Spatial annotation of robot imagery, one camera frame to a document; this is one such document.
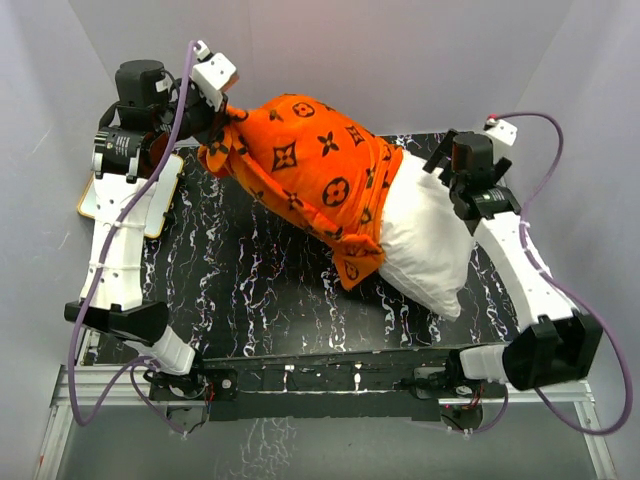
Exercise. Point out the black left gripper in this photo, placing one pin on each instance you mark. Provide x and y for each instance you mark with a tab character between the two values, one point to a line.
215	119

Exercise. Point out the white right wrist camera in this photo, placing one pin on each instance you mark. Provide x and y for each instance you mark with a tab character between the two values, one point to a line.
500	130

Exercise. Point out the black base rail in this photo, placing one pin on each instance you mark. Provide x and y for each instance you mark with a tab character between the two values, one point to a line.
413	383

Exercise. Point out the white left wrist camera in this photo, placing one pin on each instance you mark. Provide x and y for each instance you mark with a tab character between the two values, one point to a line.
213	74

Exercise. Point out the white pillow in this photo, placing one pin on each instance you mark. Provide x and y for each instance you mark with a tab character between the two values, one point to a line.
427	247

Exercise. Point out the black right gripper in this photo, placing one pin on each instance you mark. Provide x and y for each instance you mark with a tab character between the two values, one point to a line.
441	152

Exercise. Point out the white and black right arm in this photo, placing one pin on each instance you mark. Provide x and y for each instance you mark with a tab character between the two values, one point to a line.
556	342

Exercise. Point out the aluminium frame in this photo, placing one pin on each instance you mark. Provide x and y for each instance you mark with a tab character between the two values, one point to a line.
89	386

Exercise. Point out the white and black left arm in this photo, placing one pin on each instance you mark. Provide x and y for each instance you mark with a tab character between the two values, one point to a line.
134	141

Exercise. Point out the white board with wooden frame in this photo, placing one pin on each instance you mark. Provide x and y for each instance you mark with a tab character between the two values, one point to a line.
160	203

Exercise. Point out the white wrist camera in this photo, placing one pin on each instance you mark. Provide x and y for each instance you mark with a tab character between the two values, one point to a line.
500	130
213	74

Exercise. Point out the orange patterned plush pillowcase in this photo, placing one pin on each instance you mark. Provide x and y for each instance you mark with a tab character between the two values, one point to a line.
314	167

